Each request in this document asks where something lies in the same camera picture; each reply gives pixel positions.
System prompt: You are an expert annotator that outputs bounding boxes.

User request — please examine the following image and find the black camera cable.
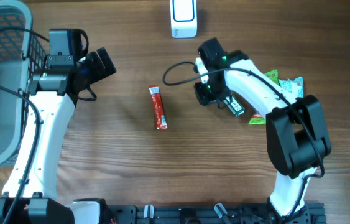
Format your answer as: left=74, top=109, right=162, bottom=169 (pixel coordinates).
left=162, top=60, right=326, bottom=215
left=0, top=26, right=50, bottom=224

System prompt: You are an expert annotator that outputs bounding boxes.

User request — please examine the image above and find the green stick pack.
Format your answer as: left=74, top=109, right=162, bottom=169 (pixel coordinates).
left=224, top=95, right=245, bottom=117

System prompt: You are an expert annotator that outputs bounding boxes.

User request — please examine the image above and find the red stick pack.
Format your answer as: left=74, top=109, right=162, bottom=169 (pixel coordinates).
left=149, top=85, right=168, bottom=129

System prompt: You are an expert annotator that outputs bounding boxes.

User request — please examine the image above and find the grey plastic shopping basket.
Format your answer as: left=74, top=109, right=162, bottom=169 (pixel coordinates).
left=0, top=1, right=45, bottom=166

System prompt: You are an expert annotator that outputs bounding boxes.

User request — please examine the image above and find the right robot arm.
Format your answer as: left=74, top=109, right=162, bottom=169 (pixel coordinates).
left=194, top=38, right=331, bottom=223

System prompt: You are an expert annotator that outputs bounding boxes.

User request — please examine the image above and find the white barcode scanner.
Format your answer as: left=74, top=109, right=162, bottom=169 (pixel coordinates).
left=170, top=0, right=198, bottom=39

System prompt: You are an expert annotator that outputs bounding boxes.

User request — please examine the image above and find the black left camera cable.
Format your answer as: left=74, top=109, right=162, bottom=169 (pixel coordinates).
left=0, top=26, right=50, bottom=224

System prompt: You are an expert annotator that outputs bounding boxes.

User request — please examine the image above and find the black right camera cable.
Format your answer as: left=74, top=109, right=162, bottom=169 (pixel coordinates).
left=162, top=60, right=326, bottom=215

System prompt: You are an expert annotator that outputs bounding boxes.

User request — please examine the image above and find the teal white tissue pack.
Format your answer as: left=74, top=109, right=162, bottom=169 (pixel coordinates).
left=279, top=77, right=304, bottom=98

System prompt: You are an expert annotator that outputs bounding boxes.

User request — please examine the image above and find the green snack bag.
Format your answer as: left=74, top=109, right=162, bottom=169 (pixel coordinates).
left=248, top=70, right=279, bottom=125

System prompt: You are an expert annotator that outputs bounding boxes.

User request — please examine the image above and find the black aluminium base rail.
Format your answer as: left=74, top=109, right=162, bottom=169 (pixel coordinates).
left=99, top=202, right=328, bottom=224

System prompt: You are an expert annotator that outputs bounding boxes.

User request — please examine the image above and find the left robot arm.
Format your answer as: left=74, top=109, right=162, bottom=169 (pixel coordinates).
left=0, top=29, right=117, bottom=223

